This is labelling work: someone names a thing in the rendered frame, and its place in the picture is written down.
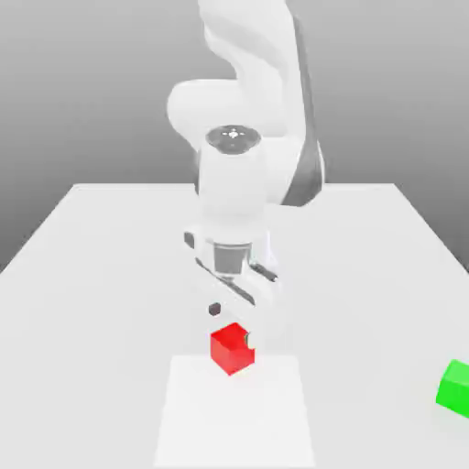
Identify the small red cube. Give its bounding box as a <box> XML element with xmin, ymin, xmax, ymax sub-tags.
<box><xmin>210</xmin><ymin>322</ymin><xmax>256</xmax><ymax>377</ymax></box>

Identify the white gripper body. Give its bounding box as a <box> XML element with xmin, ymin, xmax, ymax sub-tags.
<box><xmin>192</xmin><ymin>256</ymin><xmax>285</xmax><ymax>331</ymax></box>

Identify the small green cube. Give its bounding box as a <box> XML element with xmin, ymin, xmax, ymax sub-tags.
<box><xmin>434</xmin><ymin>358</ymin><xmax>469</xmax><ymax>419</ymax></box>

